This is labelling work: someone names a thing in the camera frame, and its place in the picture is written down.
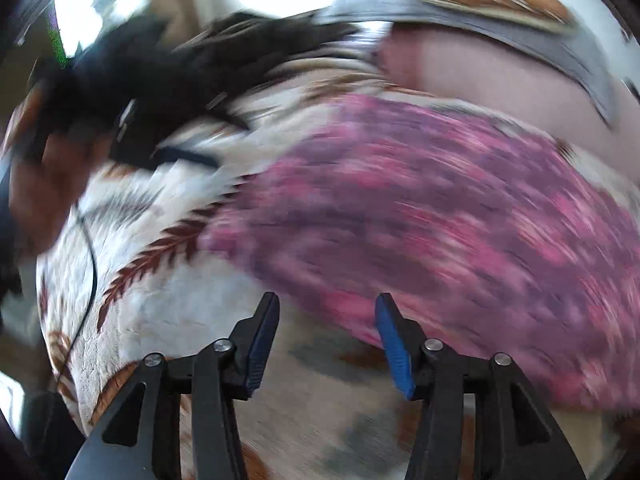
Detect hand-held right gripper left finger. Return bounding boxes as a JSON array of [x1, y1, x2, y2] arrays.
[[65, 291, 281, 480]]

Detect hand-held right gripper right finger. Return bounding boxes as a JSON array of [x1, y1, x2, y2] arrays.
[[375, 292, 586, 480]]

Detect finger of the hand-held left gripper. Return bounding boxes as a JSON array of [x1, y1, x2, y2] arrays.
[[157, 146, 221, 170], [197, 102, 251, 132]]

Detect purple floral garment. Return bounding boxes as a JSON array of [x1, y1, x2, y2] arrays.
[[200, 92, 640, 411]]

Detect dark brown clothes pile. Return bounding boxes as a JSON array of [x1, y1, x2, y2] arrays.
[[45, 10, 357, 161]]

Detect person's left hand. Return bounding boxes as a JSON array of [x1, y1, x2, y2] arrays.
[[7, 85, 111, 261]]

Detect cream leaf-print fleece blanket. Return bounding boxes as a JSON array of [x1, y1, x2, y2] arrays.
[[35, 60, 640, 480]]

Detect window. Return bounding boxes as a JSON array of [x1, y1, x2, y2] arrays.
[[50, 0, 152, 57]]

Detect grey quilted pad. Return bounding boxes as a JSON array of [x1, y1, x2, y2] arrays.
[[320, 0, 620, 127]]

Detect black cable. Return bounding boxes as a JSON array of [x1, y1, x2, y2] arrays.
[[50, 205, 99, 396]]

